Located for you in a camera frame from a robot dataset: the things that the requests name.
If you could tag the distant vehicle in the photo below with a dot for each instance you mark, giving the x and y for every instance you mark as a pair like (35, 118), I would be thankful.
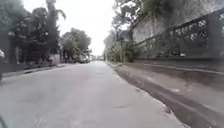
(83, 59)

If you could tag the trees behind lattice fence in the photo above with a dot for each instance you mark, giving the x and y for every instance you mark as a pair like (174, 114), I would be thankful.
(133, 23)

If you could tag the grey concrete road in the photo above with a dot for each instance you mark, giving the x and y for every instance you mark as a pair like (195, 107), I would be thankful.
(76, 96)

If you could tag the dark roadside gutter strip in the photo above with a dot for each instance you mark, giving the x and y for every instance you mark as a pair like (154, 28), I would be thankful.
(166, 96)

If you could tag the raised concrete pavement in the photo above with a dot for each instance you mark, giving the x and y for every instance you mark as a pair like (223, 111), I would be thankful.
(186, 80)

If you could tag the row of trees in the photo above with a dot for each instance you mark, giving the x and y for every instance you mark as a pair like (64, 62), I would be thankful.
(43, 30)

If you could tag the ornamental lattice fence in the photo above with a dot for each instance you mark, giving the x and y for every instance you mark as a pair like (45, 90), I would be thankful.
(186, 38)

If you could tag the concrete kerb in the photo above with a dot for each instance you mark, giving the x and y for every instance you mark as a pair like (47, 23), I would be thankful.
(30, 70)

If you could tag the house with gated wall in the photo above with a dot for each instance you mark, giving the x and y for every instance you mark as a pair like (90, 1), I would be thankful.
(30, 53)

